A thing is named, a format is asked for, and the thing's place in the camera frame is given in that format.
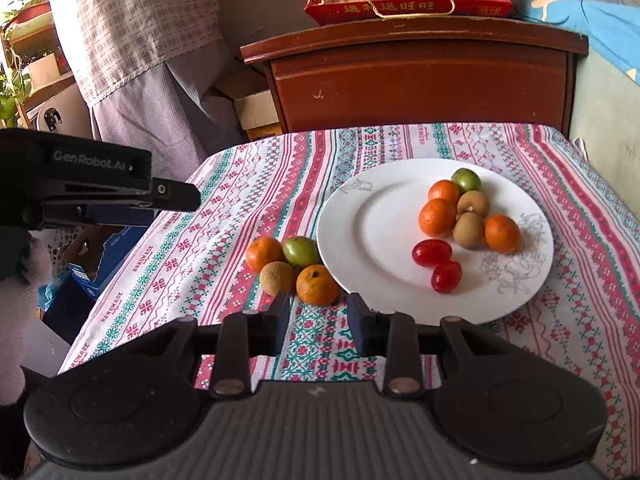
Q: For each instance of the white perforated basket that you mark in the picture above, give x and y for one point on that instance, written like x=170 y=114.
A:
x=56 y=244

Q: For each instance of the brown wooden cabinet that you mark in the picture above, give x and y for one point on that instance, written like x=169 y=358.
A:
x=415 y=85

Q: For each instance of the orange mandarin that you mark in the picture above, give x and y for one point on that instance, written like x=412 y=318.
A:
x=437 y=217
x=502 y=233
x=264 y=254
x=444 y=191
x=317 y=285

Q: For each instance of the grey gingham cloth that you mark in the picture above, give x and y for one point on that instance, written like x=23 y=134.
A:
x=160 y=110

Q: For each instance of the blue cloth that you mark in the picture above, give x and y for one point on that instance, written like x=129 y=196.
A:
x=590 y=30

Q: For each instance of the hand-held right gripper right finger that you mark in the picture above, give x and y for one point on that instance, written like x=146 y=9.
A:
x=356 y=321

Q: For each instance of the white plate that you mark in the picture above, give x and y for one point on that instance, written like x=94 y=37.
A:
x=380 y=225

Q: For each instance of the open cardboard box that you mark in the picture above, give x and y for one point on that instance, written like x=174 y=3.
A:
x=255 y=110

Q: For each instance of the grey green sofa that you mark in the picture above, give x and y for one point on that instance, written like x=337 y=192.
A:
x=600 y=115

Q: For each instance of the red cherry tomato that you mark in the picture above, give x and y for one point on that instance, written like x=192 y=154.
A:
x=431 y=252
x=446 y=276

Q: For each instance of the green leafy plant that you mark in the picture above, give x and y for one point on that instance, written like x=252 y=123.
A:
x=7 y=102

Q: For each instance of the wooden plant shelf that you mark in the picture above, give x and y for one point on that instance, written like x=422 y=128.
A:
x=47 y=82

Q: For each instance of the potted plant red pot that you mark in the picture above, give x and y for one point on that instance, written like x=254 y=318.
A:
x=35 y=10

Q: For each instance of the brown cardboard box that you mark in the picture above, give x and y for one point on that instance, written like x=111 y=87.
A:
x=82 y=250

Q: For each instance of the patterned red green tablecloth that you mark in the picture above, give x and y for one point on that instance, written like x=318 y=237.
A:
x=240 y=200

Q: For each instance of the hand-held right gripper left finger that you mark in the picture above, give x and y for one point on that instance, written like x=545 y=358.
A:
x=281 y=320

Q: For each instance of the green round fruit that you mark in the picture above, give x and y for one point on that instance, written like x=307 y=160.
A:
x=301 y=251
x=466 y=179

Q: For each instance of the checked beige lace curtain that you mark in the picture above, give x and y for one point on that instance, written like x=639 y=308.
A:
x=135 y=15

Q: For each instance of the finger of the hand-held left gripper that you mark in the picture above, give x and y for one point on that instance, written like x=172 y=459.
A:
x=125 y=216
x=175 y=195

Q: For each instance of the brown kiwi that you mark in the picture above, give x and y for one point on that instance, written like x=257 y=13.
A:
x=277 y=277
x=472 y=203
x=468 y=230

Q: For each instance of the person's left hand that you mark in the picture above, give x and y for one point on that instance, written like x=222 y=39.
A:
x=20 y=320

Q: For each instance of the blue white carton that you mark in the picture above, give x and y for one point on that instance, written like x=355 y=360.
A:
x=120 y=240

